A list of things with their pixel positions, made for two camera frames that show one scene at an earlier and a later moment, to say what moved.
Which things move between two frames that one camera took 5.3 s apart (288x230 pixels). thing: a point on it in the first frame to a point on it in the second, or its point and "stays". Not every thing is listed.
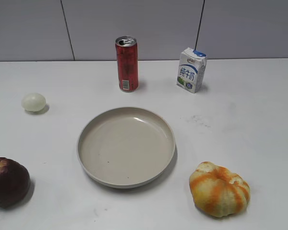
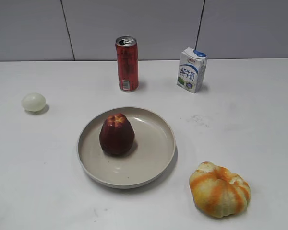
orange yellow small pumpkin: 217,191 stays
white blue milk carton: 192,63 stays
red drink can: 126,49 stays
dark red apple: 10,182 to 117,136
